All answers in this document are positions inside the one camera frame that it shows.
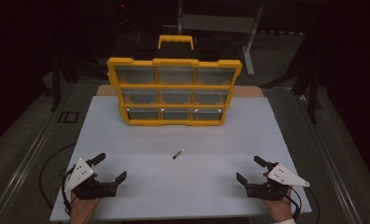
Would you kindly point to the light wooden board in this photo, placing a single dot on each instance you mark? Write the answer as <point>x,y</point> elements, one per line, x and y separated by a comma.
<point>105,90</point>

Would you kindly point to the person's right hand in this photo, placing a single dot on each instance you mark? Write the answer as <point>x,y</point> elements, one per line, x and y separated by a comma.
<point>281,210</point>

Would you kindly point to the yellow drawer organizer cabinet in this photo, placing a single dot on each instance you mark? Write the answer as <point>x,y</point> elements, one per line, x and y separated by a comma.
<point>173,62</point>

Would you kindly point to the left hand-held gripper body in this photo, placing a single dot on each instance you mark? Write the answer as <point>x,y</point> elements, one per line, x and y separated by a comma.
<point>80,174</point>

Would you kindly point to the metal floor rail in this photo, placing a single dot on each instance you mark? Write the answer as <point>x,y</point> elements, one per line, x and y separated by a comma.
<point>331,168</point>
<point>30,155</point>

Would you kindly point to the person's left hand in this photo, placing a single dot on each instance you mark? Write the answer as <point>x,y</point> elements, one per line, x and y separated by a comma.
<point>83,211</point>

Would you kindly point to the rows of clear drawers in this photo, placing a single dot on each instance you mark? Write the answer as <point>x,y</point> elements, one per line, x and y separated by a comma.
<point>136,75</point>

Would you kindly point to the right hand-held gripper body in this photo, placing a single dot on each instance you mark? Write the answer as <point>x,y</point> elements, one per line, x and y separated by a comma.
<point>282,177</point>

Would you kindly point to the black stand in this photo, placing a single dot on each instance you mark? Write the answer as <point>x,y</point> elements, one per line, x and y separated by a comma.
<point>55,84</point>
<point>313,99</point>

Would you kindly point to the clear plastic storage drawer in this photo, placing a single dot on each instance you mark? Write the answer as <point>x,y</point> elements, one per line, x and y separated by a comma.
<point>216,76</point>

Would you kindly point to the small black screw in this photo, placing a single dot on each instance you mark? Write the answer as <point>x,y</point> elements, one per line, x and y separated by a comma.
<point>177,154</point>

